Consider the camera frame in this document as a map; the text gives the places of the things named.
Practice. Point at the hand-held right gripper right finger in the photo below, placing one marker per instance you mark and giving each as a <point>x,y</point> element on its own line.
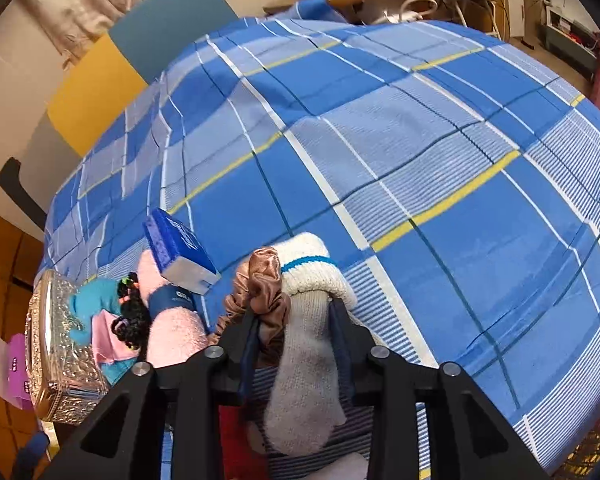
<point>338,340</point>

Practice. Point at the multicoloured padded headboard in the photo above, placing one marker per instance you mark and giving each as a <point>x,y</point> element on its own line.
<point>170,25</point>

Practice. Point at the silver ornate box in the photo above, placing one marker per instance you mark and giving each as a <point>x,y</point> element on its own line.
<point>60,360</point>

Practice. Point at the beige patterned curtain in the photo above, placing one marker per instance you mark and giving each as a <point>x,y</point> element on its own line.
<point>80,0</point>

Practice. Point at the woven mat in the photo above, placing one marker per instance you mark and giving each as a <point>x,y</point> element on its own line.
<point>592,445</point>

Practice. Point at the teal cloth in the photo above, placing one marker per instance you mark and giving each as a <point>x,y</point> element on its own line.
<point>92,300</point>

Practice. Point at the purple packet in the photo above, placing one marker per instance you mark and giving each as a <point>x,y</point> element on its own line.
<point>15,367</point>

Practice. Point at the blue plaid bedsheet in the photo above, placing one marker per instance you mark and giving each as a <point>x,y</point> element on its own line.
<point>430,135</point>

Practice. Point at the beige sock with white cuff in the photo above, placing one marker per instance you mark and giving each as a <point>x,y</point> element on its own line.
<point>305,360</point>

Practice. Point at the white appliance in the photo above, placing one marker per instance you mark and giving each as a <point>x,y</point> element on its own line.
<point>405,10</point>

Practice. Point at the blue and white packet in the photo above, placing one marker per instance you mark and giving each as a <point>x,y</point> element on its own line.
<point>172,240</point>

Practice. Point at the grey storage box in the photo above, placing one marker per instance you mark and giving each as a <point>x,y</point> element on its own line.
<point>570,45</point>

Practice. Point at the red cloth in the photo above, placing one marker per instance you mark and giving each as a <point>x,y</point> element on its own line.
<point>232,440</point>

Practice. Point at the pink cloth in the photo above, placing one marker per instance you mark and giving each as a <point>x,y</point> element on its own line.
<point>105,337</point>

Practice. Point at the brown satin scrunchie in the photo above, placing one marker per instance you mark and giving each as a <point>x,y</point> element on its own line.
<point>260,280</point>

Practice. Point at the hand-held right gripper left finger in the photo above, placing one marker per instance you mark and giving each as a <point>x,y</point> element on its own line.
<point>250,355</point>

